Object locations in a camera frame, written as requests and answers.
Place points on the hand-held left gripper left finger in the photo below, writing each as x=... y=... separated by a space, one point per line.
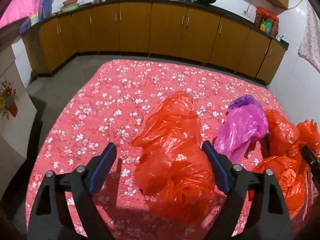
x=102 y=170

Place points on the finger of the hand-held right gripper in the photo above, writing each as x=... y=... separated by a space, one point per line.
x=311 y=160

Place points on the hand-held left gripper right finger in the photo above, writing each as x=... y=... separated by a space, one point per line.
x=217 y=165

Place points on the large red plastic bag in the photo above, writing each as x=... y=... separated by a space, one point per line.
x=282 y=170

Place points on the small red plastic bag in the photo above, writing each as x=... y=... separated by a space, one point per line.
x=175 y=155

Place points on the magenta plastic bag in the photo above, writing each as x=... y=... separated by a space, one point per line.
x=240 y=127

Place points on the red floral tablecloth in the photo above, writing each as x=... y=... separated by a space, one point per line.
x=100 y=110

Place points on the white board with flower picture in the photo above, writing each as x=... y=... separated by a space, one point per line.
x=15 y=130

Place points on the pink floral hanging sheet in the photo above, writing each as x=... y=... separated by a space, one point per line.
x=312 y=42

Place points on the white mug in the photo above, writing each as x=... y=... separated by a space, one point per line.
x=280 y=38

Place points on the green box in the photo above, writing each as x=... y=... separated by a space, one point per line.
x=266 y=26

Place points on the wooden lower kitchen cabinets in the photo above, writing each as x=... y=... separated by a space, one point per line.
x=165 y=30

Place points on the red plastic cover bag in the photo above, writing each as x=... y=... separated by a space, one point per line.
x=267 y=13

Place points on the black kitchen countertop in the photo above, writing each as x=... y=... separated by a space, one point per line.
x=225 y=8

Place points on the green basin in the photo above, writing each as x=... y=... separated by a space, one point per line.
x=70 y=8

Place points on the small colourful box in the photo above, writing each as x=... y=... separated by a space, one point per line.
x=34 y=19

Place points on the red basin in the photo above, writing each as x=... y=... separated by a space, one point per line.
x=70 y=2

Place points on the pink and blue hanging cloth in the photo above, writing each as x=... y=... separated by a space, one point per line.
x=22 y=2

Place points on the white wall socket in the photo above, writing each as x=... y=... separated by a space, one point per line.
x=247 y=13

